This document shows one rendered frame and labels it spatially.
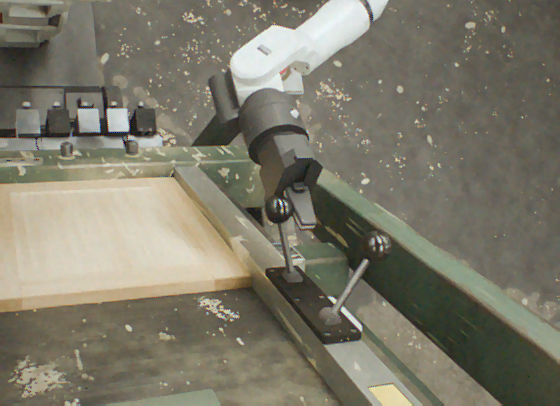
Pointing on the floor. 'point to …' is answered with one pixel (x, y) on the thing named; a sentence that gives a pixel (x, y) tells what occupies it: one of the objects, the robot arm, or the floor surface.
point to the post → (213, 135)
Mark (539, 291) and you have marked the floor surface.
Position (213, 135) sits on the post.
